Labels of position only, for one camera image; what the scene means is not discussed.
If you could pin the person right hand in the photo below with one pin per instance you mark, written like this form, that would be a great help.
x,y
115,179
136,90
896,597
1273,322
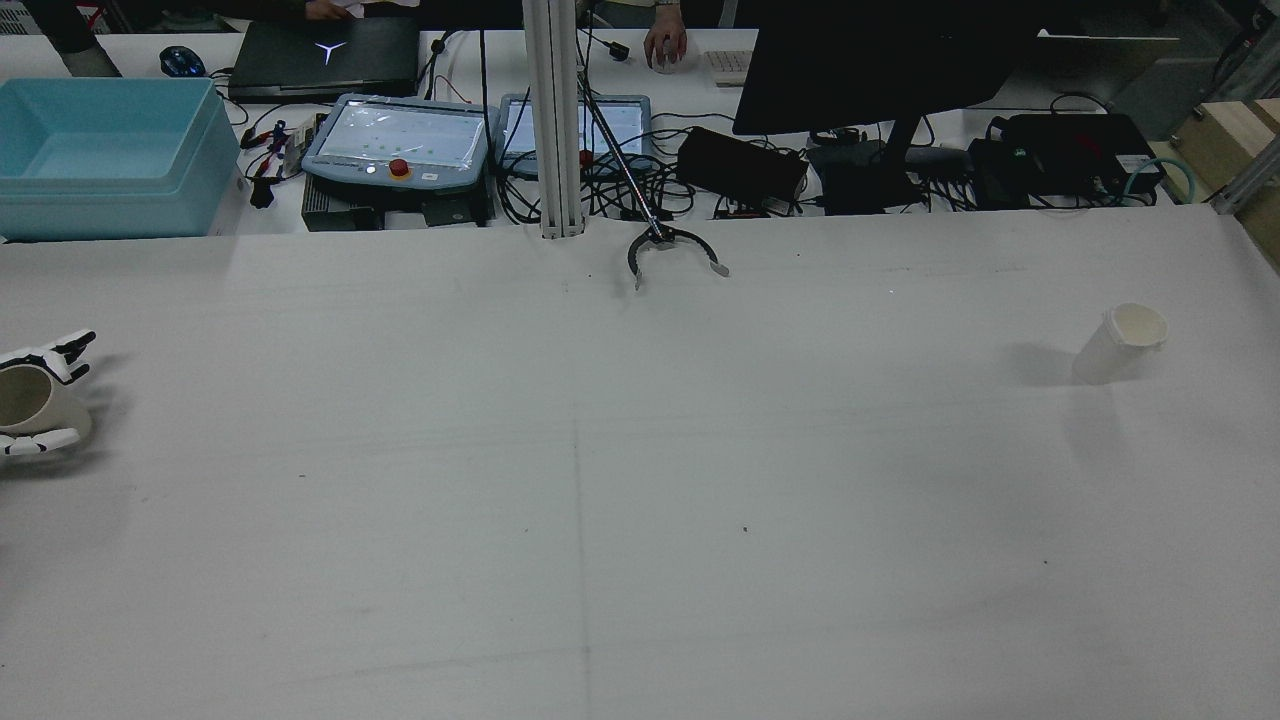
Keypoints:
x,y
667,45

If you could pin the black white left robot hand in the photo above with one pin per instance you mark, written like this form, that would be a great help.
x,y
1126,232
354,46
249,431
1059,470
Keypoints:
x,y
70,350

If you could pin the beige paper cup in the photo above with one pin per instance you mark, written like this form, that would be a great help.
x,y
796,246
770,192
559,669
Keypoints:
x,y
65,415

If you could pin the white plastic pitcher cup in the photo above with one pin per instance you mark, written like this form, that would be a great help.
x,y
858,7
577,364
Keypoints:
x,y
1110,350

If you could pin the white keyboard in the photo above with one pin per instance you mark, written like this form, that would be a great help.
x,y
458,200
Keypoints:
x,y
730,66

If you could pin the grey teach pendant tablet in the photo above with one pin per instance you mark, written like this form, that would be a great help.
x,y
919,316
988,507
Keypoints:
x,y
620,125

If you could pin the black power adapter box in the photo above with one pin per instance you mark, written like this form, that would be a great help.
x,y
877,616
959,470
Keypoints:
x,y
740,165

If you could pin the light blue plastic bin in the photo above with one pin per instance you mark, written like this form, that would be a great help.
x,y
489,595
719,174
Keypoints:
x,y
120,200

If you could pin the metal claw grabber tool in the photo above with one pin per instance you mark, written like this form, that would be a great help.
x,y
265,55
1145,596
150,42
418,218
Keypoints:
x,y
655,240

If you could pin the black computer monitor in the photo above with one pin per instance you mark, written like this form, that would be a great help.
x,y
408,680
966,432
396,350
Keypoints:
x,y
880,60

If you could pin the teach pendant with red button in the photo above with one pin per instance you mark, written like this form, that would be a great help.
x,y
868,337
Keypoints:
x,y
400,135

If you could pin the black flat device under pendant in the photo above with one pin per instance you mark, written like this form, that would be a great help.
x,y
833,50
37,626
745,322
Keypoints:
x,y
340,210

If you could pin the blue computer mouse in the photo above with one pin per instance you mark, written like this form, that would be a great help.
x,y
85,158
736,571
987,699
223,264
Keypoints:
x,y
182,62

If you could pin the black laptop with logo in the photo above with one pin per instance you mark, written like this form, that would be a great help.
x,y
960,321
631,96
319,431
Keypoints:
x,y
320,60

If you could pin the black electronics box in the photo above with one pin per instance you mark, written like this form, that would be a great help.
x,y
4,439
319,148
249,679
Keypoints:
x,y
1070,150

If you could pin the wooden box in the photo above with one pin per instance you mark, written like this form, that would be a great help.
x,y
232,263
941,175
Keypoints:
x,y
1240,130

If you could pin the aluminium profile post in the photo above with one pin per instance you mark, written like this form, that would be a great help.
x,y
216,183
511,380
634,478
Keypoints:
x,y
555,120

